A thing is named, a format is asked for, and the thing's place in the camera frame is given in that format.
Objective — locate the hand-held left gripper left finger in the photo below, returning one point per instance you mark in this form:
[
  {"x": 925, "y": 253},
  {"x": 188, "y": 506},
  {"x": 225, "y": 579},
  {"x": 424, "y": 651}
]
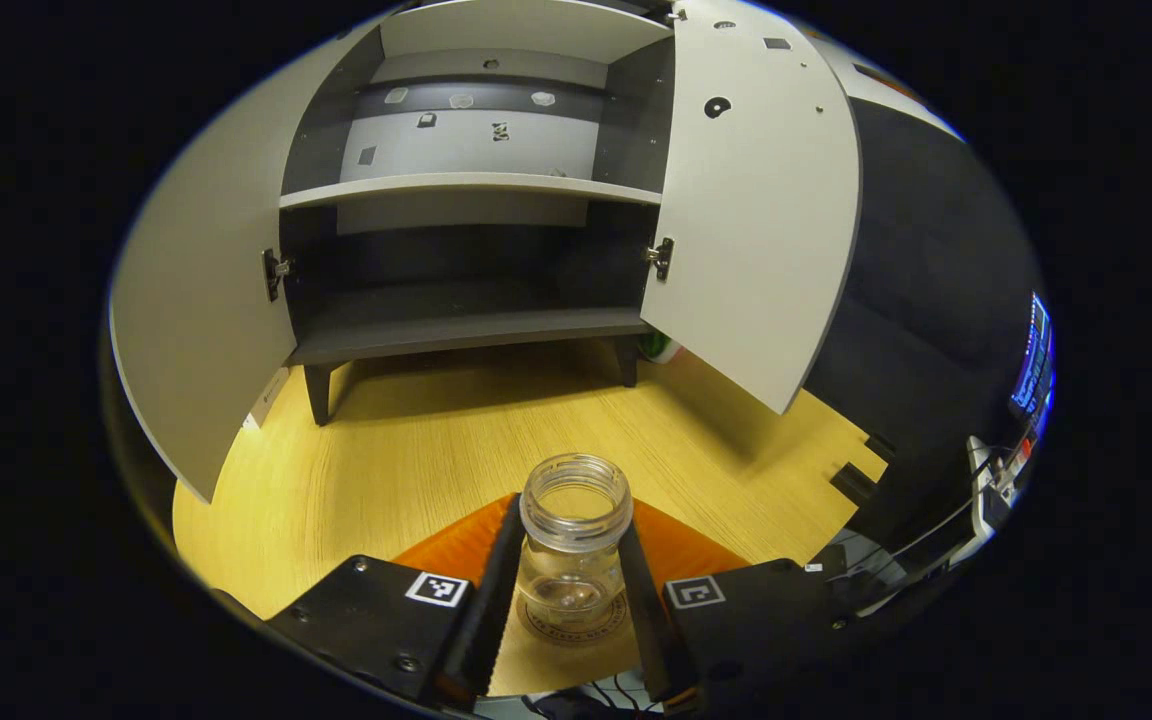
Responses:
[{"x": 481, "y": 620}]

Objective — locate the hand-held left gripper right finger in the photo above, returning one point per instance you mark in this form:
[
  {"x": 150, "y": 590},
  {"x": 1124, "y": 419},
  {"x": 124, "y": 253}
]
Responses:
[{"x": 651, "y": 620}]

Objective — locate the clear glass bottle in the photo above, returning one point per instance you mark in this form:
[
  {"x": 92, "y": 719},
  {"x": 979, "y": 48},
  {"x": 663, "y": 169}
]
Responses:
[{"x": 576, "y": 500}]

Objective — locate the white and grey cabinet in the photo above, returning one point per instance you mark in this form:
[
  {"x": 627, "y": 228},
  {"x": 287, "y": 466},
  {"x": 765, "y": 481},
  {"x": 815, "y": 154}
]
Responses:
[{"x": 456, "y": 270}]

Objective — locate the white cabinet door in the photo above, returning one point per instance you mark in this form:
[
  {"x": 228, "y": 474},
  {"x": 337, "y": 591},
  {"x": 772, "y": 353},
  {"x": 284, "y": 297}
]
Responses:
[
  {"x": 196, "y": 300},
  {"x": 756, "y": 220}
]

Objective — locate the dark cabinet leg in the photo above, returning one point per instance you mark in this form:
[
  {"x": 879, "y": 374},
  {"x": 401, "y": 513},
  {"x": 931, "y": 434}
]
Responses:
[
  {"x": 318, "y": 395},
  {"x": 628, "y": 362}
]

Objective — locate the small black block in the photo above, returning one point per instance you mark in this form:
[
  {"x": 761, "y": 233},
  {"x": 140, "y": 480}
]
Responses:
[
  {"x": 880, "y": 447},
  {"x": 853, "y": 484}
]

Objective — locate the green and white object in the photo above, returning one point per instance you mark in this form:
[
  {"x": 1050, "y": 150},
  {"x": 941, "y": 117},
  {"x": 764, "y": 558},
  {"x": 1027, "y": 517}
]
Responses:
[{"x": 660, "y": 348}]

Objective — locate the white book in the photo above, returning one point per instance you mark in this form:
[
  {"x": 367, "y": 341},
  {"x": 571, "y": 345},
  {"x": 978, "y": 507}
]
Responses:
[{"x": 266, "y": 398}]

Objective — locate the white device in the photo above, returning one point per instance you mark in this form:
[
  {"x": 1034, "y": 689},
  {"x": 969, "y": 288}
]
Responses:
[{"x": 991, "y": 495}]

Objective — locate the black backdrop cloth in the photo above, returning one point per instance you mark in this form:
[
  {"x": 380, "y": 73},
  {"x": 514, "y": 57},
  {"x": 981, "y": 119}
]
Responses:
[{"x": 926, "y": 280}]

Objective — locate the computer monitor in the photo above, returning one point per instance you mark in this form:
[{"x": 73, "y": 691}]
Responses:
[{"x": 1034, "y": 360}]

